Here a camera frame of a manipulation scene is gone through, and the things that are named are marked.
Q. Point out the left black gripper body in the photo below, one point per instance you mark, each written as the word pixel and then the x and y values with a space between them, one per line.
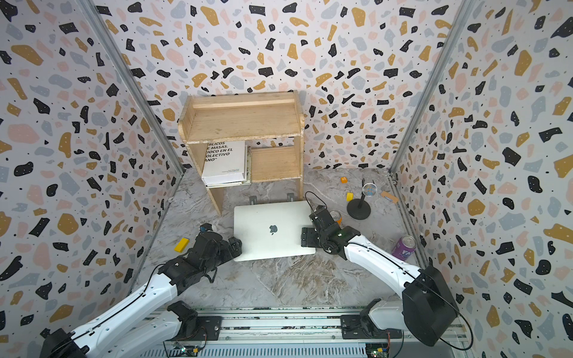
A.
pixel 224 253

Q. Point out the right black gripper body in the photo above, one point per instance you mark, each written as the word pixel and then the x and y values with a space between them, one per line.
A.
pixel 312 239

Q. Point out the silver laptop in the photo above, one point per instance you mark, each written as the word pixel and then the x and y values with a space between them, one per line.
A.
pixel 271 230

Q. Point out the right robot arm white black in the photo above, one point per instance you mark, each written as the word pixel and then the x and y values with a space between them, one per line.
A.
pixel 427 306

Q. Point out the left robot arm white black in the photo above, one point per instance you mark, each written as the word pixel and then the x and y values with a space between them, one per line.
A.
pixel 153 313

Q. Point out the orange soda can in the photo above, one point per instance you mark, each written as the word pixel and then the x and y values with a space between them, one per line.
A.
pixel 336 216

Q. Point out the yellow rectangular block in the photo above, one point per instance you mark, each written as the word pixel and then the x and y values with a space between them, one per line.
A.
pixel 181 245

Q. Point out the microphone on black stand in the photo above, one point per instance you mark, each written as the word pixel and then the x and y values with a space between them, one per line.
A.
pixel 359 208

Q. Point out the small wooden stick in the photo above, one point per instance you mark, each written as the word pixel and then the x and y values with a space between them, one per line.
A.
pixel 390 197

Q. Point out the white book black text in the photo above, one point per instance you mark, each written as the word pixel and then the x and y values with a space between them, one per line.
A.
pixel 225 162

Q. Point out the wooden shelf unit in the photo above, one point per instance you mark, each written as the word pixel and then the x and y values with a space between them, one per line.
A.
pixel 248 117

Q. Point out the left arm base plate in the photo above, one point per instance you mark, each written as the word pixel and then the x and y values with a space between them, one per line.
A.
pixel 202 328

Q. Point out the aluminium rail frame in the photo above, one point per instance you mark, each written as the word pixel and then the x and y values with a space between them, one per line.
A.
pixel 302 332

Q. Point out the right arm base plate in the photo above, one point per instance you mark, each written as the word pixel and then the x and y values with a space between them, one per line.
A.
pixel 357 327

